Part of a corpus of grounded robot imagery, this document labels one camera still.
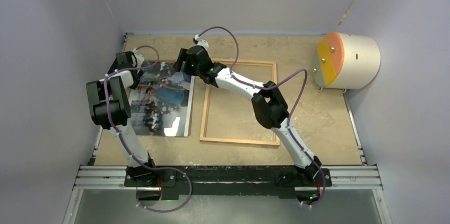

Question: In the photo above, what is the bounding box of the light wooden picture frame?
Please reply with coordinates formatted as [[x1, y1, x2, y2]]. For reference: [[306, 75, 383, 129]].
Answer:
[[200, 60, 280, 147]]

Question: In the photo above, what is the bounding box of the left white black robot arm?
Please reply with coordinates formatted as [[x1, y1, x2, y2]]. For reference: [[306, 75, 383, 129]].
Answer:
[[86, 50, 158, 186]]

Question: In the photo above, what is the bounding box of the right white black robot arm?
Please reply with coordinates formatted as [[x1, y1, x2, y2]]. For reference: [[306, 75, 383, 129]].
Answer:
[[174, 45, 326, 185]]

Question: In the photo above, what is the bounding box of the printed photo with white border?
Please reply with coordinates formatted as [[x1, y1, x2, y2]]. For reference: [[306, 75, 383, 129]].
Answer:
[[128, 61, 195, 138]]

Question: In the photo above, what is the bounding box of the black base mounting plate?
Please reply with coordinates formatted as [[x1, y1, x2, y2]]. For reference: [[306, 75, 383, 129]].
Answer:
[[124, 165, 332, 200]]

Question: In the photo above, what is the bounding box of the white cylinder with coloured face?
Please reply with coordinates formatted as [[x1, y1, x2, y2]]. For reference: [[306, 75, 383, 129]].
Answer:
[[313, 32, 380, 90]]

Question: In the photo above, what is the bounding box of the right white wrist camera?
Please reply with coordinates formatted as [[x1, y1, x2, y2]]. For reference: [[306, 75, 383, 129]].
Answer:
[[193, 34, 209, 50]]

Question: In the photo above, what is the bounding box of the aluminium rail frame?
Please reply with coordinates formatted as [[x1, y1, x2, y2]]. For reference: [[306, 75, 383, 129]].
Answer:
[[62, 154, 392, 224]]

